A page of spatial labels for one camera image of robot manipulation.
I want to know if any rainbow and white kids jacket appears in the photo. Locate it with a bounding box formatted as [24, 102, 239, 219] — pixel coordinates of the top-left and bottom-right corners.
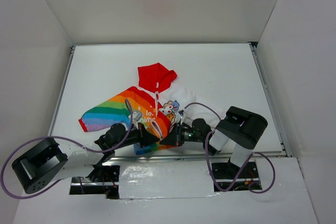
[78, 63, 225, 155]

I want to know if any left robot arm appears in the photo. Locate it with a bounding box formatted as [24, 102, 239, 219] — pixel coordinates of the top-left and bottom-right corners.
[12, 123, 160, 194]

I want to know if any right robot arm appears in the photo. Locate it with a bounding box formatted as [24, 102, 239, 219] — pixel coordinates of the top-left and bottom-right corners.
[160, 106, 268, 179]

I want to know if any white foil covered panel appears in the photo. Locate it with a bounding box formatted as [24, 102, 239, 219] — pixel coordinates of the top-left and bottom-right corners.
[119, 161, 216, 199]

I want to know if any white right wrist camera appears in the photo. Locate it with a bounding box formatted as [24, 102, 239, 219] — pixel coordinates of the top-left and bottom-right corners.
[178, 110, 186, 124]

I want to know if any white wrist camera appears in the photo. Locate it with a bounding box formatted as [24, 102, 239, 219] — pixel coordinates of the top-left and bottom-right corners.
[178, 110, 186, 124]
[132, 110, 143, 129]

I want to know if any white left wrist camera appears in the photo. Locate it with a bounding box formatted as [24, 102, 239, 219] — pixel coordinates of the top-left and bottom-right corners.
[132, 110, 143, 129]

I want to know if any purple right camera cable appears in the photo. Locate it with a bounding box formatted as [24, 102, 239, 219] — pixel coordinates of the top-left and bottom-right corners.
[183, 102, 276, 195]

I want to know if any purple camera cable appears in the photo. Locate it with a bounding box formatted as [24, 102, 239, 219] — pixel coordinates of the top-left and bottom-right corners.
[0, 98, 134, 199]
[183, 102, 276, 195]

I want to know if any aluminium table frame rail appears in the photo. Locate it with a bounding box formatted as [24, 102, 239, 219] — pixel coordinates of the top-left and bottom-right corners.
[39, 41, 292, 162]

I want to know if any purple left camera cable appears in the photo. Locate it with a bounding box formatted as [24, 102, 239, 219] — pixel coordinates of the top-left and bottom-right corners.
[0, 98, 134, 199]

